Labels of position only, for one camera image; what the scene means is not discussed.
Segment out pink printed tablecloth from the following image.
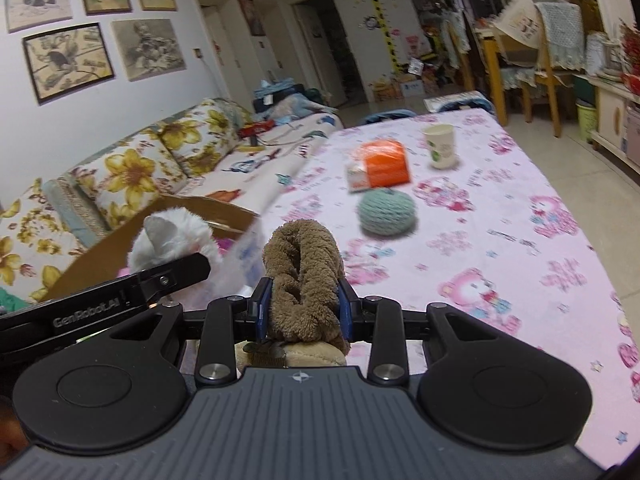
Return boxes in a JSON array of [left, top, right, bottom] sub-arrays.
[[220, 107, 640, 454]]

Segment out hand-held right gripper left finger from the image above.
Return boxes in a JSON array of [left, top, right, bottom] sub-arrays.
[[77, 277, 274, 387]]

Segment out green waste bin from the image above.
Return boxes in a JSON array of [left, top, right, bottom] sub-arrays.
[[574, 102, 599, 142]]

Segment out cardboard boxes on floor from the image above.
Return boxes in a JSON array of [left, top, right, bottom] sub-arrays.
[[372, 77, 427, 104]]

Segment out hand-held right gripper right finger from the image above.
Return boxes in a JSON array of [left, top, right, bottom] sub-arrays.
[[337, 280, 521, 387]]

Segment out yellow floral cushion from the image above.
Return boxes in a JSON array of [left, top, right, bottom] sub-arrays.
[[0, 179, 87, 304], [74, 147, 189, 229], [157, 98, 242, 179]]

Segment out light blue lace cushion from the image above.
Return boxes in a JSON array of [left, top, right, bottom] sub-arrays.
[[42, 177, 109, 247]]

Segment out pencil sketch picture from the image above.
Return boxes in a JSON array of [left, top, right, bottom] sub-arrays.
[[110, 18, 187, 82]]

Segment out white interior door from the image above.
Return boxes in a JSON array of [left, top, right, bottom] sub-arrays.
[[294, 4, 351, 107]]

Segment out black framed cartoon picture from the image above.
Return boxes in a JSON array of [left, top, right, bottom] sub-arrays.
[[22, 22, 116, 106]]

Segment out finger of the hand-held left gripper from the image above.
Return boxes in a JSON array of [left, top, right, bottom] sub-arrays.
[[131, 252, 211, 307]]

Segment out brown plush toy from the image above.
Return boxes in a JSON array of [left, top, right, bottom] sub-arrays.
[[239, 219, 352, 369]]

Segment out black suitcase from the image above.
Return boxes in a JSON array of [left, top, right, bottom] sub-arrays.
[[252, 92, 306, 114]]

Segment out beige printed tote bag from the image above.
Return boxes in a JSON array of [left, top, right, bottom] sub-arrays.
[[492, 0, 547, 44]]

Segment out white fluffy plush toy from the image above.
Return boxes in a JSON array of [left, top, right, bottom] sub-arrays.
[[127, 207, 224, 306]]

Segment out wooden chair with lace cover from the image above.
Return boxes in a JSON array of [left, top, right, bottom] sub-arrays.
[[522, 2, 587, 139]]

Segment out sofa with cartoon cover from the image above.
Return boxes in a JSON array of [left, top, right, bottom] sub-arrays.
[[0, 97, 347, 307]]

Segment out orange tissue pack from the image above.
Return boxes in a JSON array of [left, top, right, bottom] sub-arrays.
[[344, 139, 412, 194]]

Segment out teal yarn ball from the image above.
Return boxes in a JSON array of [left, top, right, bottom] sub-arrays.
[[355, 187, 420, 237]]

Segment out framed picture beside door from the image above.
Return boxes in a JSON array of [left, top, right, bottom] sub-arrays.
[[237, 0, 266, 37]]

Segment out white paper cup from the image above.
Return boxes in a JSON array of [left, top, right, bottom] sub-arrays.
[[422, 123, 459, 170]]

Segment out wooden chair with white cloth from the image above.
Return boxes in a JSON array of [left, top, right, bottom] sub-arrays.
[[442, 9, 477, 94]]

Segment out giraffe height chart sticker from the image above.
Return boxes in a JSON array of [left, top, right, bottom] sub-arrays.
[[357, 0, 402, 74]]

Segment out blue blanket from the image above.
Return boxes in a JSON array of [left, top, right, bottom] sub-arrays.
[[265, 94, 337, 124]]

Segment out wooden dining table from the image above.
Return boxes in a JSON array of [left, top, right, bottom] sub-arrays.
[[474, 24, 552, 127]]

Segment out blue chair back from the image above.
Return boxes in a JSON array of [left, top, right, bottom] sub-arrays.
[[362, 108, 419, 126], [423, 91, 497, 117]]

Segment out brown cardboard box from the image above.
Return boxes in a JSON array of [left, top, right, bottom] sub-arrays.
[[37, 192, 262, 304]]

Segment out cream side cabinet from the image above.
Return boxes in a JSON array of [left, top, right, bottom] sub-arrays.
[[587, 76, 640, 172]]

